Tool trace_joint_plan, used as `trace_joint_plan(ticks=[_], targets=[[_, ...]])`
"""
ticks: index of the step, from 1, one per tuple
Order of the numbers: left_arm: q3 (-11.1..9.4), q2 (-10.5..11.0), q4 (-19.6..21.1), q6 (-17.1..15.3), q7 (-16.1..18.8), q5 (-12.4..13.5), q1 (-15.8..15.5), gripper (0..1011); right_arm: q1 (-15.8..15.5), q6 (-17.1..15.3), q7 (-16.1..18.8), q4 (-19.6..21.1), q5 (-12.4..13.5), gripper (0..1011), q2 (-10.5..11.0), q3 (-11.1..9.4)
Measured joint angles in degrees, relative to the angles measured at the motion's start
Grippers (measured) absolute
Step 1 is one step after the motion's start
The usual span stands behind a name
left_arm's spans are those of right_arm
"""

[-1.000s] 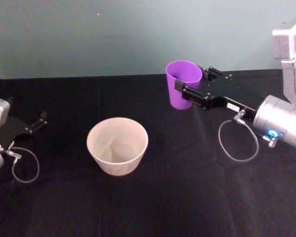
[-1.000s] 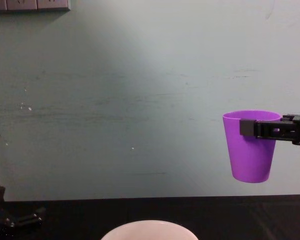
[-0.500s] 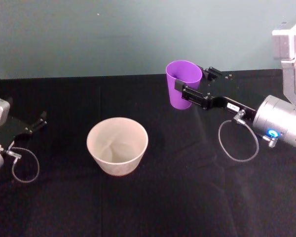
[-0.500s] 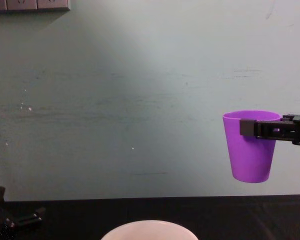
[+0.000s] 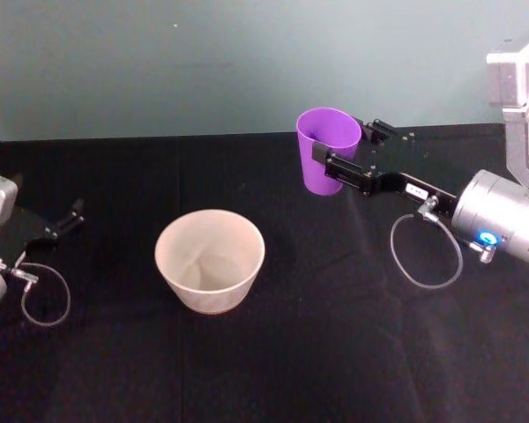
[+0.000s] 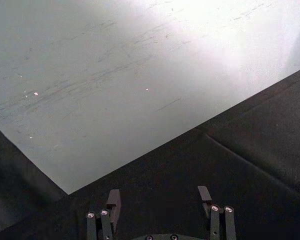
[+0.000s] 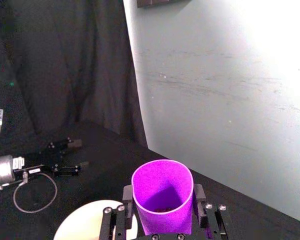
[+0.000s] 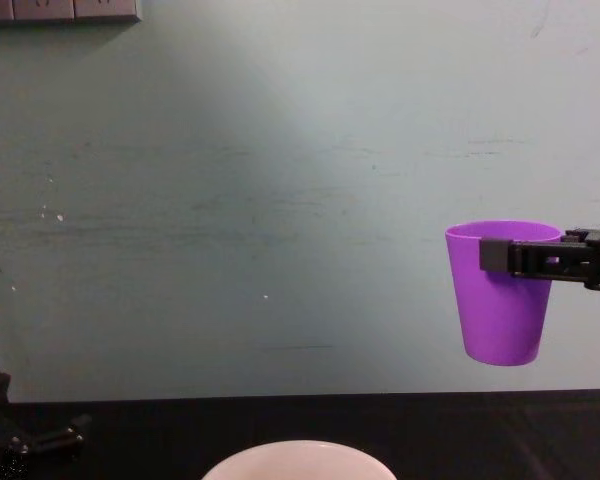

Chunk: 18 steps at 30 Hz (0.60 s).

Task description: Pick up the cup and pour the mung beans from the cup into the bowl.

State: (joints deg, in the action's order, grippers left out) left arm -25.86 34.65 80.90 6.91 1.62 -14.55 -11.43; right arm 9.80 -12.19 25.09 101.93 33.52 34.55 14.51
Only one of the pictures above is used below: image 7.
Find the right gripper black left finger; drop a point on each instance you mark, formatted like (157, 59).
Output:
(117, 220)

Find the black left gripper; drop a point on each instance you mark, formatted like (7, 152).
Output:
(32, 163)

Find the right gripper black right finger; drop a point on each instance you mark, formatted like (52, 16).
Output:
(215, 222)

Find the purple plastic cup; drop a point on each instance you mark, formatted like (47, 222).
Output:
(162, 180)

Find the white round bowl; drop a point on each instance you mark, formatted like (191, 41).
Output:
(85, 222)

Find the black table cloth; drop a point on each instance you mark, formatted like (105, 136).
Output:
(102, 155)

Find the dark small beans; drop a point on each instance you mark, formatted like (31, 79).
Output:
(164, 209)

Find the black hanging curtain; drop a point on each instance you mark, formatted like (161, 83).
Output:
(65, 62)

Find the dark wall-mounted object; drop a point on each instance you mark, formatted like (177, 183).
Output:
(155, 2)

